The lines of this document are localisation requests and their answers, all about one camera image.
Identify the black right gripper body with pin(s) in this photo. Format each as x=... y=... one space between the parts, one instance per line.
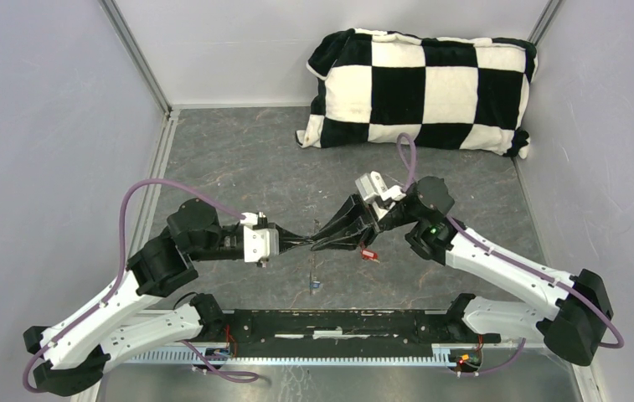
x=377 y=224

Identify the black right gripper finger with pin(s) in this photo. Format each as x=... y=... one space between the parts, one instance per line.
x=343 y=240
x=348 y=218

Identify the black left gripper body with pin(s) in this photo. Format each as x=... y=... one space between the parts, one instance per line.
x=263 y=261

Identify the red tag key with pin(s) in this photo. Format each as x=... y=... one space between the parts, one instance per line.
x=369 y=255

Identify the silver metal key holder plate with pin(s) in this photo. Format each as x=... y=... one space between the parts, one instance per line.
x=313 y=260

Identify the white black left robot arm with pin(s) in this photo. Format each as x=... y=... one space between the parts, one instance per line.
x=75 y=354

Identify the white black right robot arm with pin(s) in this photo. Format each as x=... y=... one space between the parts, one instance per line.
x=569 y=313

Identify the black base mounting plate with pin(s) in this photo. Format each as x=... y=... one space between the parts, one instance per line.
x=309 y=347

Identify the black white checkered pillow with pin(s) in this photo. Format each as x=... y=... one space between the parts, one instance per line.
x=445 y=93

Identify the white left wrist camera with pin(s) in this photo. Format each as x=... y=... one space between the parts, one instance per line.
x=248 y=223

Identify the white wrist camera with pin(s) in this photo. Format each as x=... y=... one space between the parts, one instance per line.
x=376 y=195
x=248 y=223

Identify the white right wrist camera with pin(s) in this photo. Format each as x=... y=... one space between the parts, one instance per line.
x=376 y=195

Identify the aluminium frame rail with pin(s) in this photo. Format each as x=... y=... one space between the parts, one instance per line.
x=495 y=321

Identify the white toothed cable duct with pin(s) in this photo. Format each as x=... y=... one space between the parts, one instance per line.
x=439 y=357

